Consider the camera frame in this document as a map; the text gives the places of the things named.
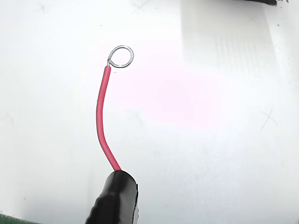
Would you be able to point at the large green sponge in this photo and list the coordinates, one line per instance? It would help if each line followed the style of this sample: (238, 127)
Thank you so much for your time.
(11, 219)

